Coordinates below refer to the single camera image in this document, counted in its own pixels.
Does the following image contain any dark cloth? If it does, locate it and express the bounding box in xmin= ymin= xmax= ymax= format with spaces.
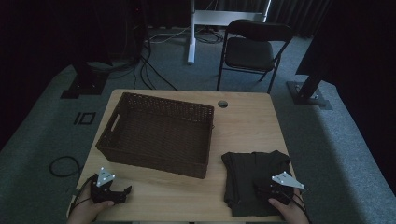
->
xmin=220 ymin=149 xmax=297 ymax=218

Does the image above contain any black folding chair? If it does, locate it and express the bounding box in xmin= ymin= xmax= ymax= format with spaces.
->
xmin=216 ymin=19 xmax=294 ymax=94

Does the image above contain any dark curtain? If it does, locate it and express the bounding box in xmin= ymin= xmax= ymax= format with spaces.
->
xmin=266 ymin=0 xmax=332 ymax=39

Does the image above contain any white floor cable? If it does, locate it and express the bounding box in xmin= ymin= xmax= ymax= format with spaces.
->
xmin=148 ymin=25 xmax=191 ymax=44

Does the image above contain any person's right hand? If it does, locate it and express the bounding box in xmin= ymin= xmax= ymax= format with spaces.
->
xmin=267 ymin=193 xmax=311 ymax=224

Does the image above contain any black looped floor cable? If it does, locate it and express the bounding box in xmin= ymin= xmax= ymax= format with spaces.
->
xmin=49 ymin=155 xmax=83 ymax=178

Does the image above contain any bundle of black floor cables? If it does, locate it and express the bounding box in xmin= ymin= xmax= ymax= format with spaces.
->
xmin=106 ymin=29 xmax=179 ymax=91

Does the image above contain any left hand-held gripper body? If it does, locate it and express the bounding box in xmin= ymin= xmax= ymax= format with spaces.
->
xmin=90 ymin=166 xmax=129 ymax=205

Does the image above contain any brown wicker basket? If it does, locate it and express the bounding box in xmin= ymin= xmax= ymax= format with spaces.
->
xmin=95 ymin=91 xmax=215 ymax=180

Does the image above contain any white metal desk frame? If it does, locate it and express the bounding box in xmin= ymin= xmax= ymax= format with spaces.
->
xmin=186 ymin=0 xmax=273 ymax=65

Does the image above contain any person's left hand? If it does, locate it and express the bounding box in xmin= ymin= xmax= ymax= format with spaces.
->
xmin=66 ymin=198 xmax=116 ymax=224

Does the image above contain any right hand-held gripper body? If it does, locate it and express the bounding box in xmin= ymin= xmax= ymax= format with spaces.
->
xmin=256 ymin=171 xmax=305 ymax=206

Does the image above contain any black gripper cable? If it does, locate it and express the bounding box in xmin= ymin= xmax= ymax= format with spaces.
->
xmin=279 ymin=189 xmax=313 ymax=224
xmin=68 ymin=175 xmax=97 ymax=217

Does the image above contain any black stand with base plate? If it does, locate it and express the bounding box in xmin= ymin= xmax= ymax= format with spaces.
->
xmin=286 ymin=0 xmax=333 ymax=111
xmin=60 ymin=60 xmax=110 ymax=100

